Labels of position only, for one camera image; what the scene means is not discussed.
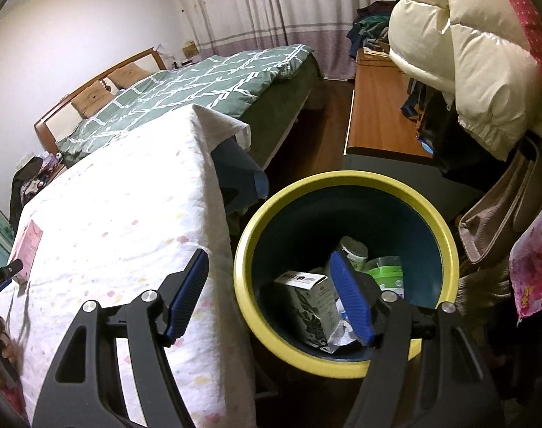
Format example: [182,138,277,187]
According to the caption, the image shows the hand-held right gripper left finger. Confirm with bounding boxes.
[31,248,210,428]

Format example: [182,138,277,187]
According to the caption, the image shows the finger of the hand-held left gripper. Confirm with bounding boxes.
[0,259,25,297]

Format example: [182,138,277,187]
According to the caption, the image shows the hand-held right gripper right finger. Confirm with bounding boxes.
[329,251,508,428]

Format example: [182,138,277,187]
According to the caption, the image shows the white wrapper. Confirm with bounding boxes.
[326,303,358,353]

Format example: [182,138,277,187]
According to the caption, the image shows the pink cardboard box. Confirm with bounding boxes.
[9,220,45,285]

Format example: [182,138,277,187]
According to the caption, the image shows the green plastic bag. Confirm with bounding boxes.
[364,256,405,299]

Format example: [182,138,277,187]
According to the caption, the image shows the pale green long carton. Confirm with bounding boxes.
[273,270,356,353]

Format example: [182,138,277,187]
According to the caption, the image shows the yellow rimmed trash bin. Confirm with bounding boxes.
[233,170,460,382]

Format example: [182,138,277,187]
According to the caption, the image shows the dark clothes pile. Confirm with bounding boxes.
[10,154,64,228]

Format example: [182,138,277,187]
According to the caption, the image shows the floral white tablecloth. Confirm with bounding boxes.
[0,103,258,428]

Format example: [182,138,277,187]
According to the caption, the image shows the blue cloth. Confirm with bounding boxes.
[213,136,269,215]

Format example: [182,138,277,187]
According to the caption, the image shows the beige handbag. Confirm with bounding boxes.
[458,143,541,265]

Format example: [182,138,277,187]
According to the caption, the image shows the dark hanging clothes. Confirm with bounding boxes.
[400,76,517,190]

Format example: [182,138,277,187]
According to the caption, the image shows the pink floral printed bag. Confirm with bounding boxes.
[509,207,542,319]

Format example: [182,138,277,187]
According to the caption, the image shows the wooden desk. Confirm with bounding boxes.
[343,47,436,168]

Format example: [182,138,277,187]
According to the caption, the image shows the tan pillow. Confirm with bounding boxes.
[71,85,113,117]
[108,63,147,90]

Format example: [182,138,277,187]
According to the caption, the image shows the green checked quilt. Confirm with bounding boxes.
[57,45,316,165]

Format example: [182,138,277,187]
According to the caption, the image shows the wooden bed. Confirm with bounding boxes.
[34,45,323,174]

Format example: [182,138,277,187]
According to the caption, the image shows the clothes pile on desk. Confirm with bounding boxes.
[346,1,403,54]

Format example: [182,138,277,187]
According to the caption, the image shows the cream puffer jacket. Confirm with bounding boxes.
[389,0,542,161]

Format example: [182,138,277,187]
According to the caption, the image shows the pink beige curtain panel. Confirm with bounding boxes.
[168,0,276,61]
[262,0,399,81]

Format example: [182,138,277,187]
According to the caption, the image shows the pink red hanging garment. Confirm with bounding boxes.
[491,0,542,81]

